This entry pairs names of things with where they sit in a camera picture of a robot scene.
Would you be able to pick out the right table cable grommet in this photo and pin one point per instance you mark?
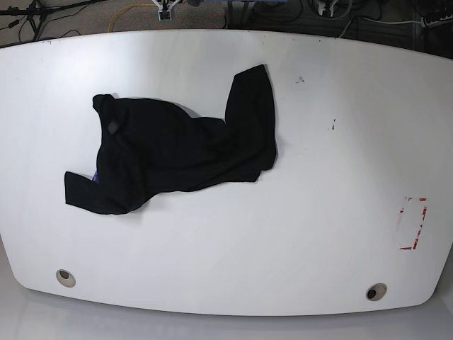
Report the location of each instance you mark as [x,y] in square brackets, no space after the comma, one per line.
[376,292]

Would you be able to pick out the black T-shirt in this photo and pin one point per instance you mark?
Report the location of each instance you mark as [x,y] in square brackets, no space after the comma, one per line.
[151,146]

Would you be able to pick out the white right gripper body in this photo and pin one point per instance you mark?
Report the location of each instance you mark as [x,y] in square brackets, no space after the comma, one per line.
[165,9]

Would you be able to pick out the white power strip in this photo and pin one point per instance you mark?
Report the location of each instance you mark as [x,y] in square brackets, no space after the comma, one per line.
[437,18]

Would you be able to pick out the black tripod stand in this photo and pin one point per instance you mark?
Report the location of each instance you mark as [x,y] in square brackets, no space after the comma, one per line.
[36,13]

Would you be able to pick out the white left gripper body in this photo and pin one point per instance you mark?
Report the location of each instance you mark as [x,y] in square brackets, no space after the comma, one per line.
[325,7]

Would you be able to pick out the table cable grommet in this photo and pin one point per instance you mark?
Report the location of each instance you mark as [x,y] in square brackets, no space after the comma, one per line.
[65,278]
[376,292]

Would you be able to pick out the left table cable grommet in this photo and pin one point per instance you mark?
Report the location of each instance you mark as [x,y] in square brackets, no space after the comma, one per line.
[65,278]

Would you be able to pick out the red tape rectangle marking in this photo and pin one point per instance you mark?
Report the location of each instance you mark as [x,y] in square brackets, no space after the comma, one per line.
[410,222]

